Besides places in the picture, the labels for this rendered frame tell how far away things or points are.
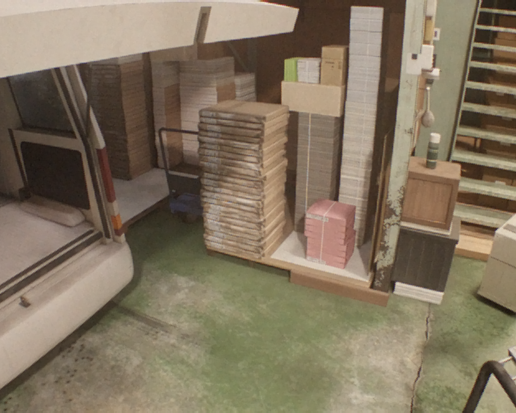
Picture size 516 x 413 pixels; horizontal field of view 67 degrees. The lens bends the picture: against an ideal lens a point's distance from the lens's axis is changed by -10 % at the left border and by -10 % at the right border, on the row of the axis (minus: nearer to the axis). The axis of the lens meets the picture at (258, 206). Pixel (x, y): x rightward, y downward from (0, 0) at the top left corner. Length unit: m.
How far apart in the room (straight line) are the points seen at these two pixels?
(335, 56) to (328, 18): 3.95
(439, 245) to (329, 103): 1.18
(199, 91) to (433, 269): 2.92
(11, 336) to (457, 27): 3.21
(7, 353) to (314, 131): 2.30
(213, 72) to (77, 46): 3.76
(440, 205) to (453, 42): 1.21
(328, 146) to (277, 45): 4.32
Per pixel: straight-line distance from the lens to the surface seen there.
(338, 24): 6.83
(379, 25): 2.84
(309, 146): 3.09
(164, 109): 4.56
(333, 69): 2.95
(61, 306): 2.16
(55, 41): 0.68
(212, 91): 4.46
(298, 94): 3.04
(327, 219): 2.84
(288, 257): 3.07
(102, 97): 4.45
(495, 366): 1.49
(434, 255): 2.80
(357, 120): 2.95
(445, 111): 3.32
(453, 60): 3.27
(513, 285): 2.96
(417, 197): 2.65
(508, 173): 4.38
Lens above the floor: 1.72
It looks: 25 degrees down
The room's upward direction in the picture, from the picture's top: straight up
